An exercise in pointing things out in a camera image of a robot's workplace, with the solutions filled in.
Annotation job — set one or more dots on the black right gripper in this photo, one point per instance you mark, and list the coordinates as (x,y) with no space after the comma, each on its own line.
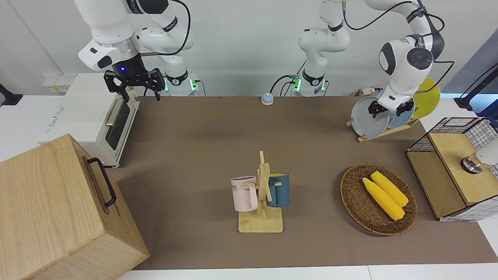
(132,76)

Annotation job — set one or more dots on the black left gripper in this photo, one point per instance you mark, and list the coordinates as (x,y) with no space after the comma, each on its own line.
(406,107)

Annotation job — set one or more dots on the gray plate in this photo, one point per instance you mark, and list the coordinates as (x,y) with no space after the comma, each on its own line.
(365,120)

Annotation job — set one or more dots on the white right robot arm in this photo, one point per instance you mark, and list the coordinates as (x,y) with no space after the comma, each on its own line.
(109,23)

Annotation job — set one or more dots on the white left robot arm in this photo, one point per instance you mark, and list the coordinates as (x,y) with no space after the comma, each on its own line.
(400,66)

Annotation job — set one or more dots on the light blue plate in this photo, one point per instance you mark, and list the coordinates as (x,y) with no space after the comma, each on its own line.
(400,121)

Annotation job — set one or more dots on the yellow plate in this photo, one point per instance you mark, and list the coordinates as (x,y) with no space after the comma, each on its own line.
(428,97)

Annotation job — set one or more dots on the wooden plate rack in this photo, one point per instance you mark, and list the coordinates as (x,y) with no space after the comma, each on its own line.
(389,130)

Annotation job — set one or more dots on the white toaster oven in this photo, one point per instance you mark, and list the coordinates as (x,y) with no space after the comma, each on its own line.
(85,116)

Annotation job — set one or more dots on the brown table mat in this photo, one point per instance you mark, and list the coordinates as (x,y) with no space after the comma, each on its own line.
(194,155)

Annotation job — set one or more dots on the blue partition panel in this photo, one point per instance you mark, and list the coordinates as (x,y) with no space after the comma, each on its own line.
(474,62)

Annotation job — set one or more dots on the yellow corn cob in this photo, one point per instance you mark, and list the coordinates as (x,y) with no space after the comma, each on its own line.
(383,200)
(391,189)

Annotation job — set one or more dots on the wooden basket lid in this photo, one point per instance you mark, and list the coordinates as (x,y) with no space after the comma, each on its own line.
(459,182)

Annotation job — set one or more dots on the white cylindrical bottle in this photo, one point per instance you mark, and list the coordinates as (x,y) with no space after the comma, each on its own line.
(488,153)

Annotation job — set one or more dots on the brown wicker basket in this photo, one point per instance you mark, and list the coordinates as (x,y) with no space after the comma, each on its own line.
(358,202)

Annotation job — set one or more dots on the blue service bell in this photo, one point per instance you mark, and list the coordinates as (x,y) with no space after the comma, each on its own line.
(267,99)

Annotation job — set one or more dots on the pink mug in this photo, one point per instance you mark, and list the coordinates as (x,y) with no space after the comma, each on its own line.
(243,194)

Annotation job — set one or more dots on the teal mug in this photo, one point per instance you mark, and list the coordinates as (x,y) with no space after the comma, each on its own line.
(280,192)

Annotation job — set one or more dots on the large wooden box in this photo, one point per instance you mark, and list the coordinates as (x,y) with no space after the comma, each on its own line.
(50,217)

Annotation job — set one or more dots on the wooden mug tree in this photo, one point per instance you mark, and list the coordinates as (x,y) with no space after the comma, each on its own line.
(260,223)

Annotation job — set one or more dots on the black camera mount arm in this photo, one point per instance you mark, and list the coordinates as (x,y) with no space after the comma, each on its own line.
(472,95)

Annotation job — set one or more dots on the wall outlet strip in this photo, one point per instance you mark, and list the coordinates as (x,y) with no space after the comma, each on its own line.
(58,83)

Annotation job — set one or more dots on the black camera stand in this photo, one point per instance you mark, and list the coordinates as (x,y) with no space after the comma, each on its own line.
(9,97)

